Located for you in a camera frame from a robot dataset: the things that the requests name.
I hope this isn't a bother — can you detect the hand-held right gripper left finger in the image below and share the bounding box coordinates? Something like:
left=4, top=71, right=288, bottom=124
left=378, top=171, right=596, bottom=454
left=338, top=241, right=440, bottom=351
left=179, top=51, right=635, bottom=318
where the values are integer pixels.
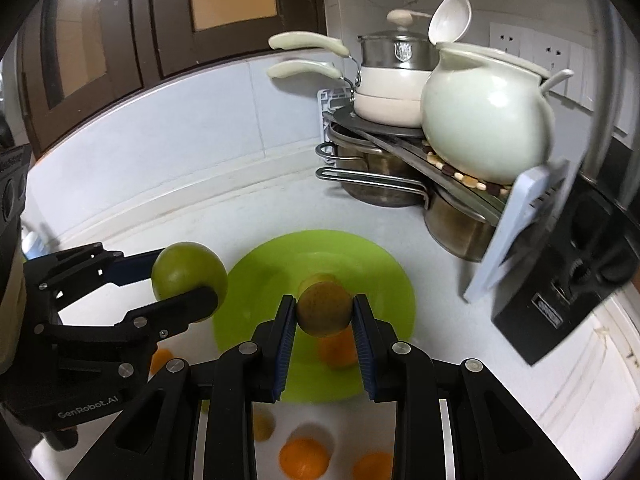
left=47, top=294, right=298, bottom=480

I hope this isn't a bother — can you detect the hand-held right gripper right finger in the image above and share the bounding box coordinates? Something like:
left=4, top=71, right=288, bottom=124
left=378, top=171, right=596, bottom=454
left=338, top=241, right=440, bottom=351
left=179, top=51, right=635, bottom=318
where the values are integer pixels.
left=351, top=295, right=588, bottom=480

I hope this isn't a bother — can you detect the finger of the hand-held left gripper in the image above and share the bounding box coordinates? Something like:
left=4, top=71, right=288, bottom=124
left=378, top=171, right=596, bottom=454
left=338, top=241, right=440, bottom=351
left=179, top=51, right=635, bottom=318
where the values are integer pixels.
left=32, top=287, right=219, bottom=361
left=22, top=242, right=161, bottom=311

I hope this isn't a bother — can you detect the yellow green apple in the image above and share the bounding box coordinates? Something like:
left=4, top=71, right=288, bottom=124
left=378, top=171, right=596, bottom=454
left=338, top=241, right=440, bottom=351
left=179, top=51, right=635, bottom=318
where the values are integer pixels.
left=252, top=405, right=275, bottom=442

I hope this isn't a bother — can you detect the green plastic plate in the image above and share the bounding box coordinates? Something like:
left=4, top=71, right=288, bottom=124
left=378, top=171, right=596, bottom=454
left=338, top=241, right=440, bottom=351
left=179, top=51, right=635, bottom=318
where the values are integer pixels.
left=212, top=230, right=417, bottom=403

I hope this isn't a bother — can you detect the white pump bottle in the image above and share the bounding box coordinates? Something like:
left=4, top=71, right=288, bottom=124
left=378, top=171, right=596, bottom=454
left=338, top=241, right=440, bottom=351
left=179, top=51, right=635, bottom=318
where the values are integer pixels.
left=20, top=230, right=48, bottom=261

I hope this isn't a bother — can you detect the black appliance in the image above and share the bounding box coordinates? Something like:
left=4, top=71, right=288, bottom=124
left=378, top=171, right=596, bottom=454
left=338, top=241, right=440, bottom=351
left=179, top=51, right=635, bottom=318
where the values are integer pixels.
left=492, top=175, right=636, bottom=366

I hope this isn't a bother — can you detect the beaded trivet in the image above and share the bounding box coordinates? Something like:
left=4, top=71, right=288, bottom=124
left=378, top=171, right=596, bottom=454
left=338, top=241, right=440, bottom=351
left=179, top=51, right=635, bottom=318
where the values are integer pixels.
left=425, top=142, right=513, bottom=196

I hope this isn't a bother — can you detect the grey white pot rack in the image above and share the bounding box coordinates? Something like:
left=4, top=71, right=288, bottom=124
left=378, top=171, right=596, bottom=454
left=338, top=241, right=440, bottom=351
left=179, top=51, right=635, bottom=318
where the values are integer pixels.
left=316, top=87, right=571, bottom=305

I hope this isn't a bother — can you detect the brown cabinet door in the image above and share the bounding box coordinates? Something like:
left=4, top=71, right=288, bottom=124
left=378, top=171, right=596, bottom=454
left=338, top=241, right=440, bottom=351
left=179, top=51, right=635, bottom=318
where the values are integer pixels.
left=131, top=0, right=328, bottom=80
left=20, top=0, right=146, bottom=153

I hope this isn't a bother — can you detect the white ceramic pot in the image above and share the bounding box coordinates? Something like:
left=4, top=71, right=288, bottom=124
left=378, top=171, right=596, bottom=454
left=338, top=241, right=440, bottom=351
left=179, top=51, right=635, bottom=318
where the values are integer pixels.
left=420, top=42, right=556, bottom=183

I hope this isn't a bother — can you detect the steel and cream saucepan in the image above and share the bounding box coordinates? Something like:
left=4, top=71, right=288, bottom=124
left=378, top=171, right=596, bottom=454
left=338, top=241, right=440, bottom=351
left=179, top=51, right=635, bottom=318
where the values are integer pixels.
left=268, top=31, right=441, bottom=96

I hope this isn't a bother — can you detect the glass lid with cream knob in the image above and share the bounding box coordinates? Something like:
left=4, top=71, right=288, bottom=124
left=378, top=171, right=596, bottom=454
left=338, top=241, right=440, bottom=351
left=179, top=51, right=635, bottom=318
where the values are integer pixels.
left=357, top=9, right=441, bottom=43

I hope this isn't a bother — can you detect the white ceramic spoon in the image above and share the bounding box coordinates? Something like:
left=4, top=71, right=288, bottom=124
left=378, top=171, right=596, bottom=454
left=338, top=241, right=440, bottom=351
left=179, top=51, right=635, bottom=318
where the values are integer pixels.
left=428, top=0, right=473, bottom=43

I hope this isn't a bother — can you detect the steel pot with long handle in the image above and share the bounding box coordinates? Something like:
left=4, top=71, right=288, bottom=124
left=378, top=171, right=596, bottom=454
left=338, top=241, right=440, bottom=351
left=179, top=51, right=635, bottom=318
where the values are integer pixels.
left=316, top=166, right=503, bottom=263

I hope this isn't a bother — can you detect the steel pot with loop handle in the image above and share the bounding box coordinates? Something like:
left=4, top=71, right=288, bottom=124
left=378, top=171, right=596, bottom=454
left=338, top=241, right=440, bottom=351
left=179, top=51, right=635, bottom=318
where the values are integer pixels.
left=316, top=130, right=426, bottom=208

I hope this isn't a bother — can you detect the white wall socket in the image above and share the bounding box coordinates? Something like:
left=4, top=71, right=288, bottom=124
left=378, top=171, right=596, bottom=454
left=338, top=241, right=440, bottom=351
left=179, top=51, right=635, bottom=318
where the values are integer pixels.
left=488, top=22, right=532, bottom=56
left=530, top=30, right=571, bottom=76

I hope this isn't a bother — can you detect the white spoon handle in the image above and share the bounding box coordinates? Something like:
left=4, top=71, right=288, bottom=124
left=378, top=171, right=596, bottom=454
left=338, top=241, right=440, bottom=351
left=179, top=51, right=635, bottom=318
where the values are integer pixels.
left=540, top=69, right=575, bottom=93

